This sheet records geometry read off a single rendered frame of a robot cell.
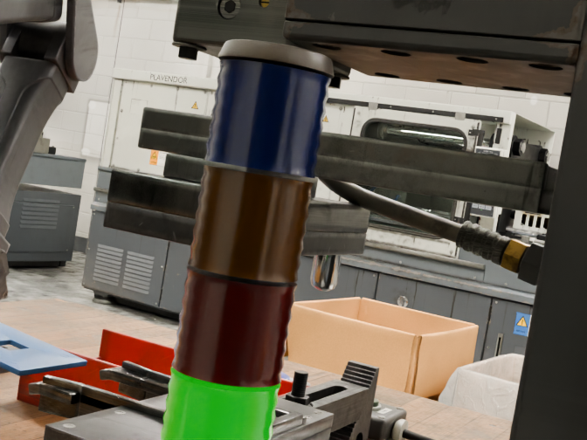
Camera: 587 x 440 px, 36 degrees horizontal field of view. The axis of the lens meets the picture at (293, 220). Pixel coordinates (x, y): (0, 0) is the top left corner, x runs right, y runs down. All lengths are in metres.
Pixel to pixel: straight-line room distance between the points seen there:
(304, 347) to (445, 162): 2.54
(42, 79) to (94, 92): 8.54
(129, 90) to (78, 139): 3.05
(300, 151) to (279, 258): 0.04
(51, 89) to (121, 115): 5.63
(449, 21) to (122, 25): 8.99
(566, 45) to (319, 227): 0.21
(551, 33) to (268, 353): 0.24
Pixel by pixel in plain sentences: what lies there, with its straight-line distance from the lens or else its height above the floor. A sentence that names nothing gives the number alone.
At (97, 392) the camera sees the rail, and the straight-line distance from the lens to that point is 0.64.
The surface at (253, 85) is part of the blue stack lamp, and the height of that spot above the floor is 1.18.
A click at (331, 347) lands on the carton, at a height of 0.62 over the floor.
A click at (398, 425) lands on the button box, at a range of 0.94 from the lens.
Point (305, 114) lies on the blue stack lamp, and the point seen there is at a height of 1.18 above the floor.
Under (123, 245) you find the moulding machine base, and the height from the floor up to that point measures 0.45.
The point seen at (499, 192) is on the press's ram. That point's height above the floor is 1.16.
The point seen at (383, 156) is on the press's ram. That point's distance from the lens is 0.52.
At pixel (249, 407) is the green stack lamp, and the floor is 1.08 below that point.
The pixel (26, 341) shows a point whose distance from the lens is 0.75.
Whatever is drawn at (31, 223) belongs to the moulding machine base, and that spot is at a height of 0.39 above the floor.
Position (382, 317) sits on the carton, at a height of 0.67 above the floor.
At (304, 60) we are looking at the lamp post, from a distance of 0.29.
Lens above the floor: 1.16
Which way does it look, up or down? 3 degrees down
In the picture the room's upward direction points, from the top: 9 degrees clockwise
